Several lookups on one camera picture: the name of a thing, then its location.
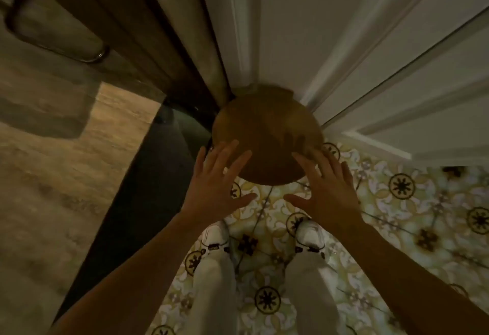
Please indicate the person's right hand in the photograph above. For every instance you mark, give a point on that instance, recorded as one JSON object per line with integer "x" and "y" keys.
{"x": 330, "y": 195}

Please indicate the person's left hand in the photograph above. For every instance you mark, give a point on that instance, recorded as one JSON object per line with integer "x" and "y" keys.
{"x": 212, "y": 193}

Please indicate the person's left thumb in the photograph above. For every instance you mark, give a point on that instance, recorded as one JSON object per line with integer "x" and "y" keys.
{"x": 244, "y": 201}

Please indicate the person's left little finger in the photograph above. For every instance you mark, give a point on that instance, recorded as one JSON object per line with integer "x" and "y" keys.
{"x": 198, "y": 162}

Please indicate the person's right thumb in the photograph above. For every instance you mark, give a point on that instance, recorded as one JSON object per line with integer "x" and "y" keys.
{"x": 298, "y": 201}

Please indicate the person's right little finger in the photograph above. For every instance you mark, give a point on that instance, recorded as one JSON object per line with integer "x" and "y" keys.
{"x": 348, "y": 174}

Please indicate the person's right middle finger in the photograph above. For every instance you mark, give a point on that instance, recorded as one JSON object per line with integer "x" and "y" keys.
{"x": 320, "y": 162}

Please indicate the person's left middle finger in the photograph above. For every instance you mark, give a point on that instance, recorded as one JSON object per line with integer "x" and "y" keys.
{"x": 227, "y": 157}

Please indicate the person's right forearm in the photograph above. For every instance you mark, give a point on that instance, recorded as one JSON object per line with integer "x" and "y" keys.
{"x": 412, "y": 281}

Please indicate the person's left forearm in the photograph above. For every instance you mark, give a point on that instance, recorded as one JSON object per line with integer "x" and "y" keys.
{"x": 130, "y": 281}

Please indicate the person's white right shoe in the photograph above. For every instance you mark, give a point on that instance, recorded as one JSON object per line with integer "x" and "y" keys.
{"x": 310, "y": 236}

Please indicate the person's white shoe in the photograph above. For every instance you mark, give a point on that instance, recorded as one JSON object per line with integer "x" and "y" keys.
{"x": 215, "y": 238}
{"x": 310, "y": 236}

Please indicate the person's white left shoe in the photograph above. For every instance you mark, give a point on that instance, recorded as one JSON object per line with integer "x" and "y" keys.
{"x": 215, "y": 238}

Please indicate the person's white trousers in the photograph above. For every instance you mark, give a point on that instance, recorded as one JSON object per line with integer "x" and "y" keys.
{"x": 214, "y": 292}

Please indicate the white panelled door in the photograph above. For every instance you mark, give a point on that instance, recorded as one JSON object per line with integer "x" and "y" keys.
{"x": 290, "y": 21}
{"x": 428, "y": 90}

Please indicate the brown wooden door frame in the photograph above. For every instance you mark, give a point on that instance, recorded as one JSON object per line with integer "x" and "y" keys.
{"x": 160, "y": 21}

